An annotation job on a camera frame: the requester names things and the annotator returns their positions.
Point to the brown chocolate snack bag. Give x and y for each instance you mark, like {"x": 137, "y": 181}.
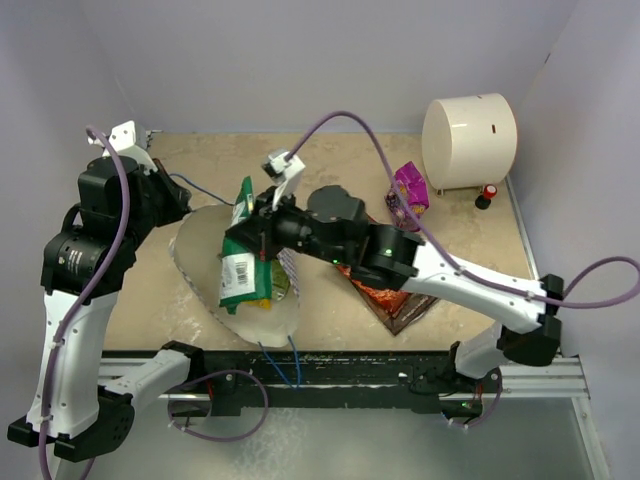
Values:
{"x": 412, "y": 309}

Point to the yellow M&M's packet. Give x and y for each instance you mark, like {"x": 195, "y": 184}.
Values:
{"x": 265, "y": 304}

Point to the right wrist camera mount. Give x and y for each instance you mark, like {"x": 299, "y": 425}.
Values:
{"x": 285, "y": 173}

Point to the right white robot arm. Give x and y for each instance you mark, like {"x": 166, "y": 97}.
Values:
{"x": 334, "y": 227}

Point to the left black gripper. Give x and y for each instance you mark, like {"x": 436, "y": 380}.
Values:
{"x": 178, "y": 196}

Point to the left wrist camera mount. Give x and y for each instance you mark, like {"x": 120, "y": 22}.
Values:
{"x": 129, "y": 141}

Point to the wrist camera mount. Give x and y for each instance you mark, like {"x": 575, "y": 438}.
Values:
{"x": 285, "y": 173}
{"x": 129, "y": 141}

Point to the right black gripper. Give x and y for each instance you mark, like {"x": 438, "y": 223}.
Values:
{"x": 259, "y": 232}

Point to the red black button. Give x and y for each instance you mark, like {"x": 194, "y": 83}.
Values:
{"x": 484, "y": 199}

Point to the aluminium frame rail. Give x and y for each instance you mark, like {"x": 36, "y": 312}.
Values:
{"x": 563, "y": 378}

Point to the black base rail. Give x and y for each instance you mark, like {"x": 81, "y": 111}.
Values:
{"x": 420, "y": 381}

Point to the blue checkered paper bag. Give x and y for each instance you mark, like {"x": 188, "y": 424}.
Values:
{"x": 196, "y": 252}

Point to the white cylindrical container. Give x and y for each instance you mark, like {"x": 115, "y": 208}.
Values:
{"x": 468, "y": 141}

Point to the dark green snack bag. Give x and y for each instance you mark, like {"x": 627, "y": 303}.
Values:
{"x": 244, "y": 277}

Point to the green snack pack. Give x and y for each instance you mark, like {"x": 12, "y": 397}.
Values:
{"x": 280, "y": 282}

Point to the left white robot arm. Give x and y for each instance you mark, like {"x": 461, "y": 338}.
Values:
{"x": 84, "y": 266}

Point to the purple snack bag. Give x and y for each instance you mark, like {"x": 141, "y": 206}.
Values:
{"x": 413, "y": 197}

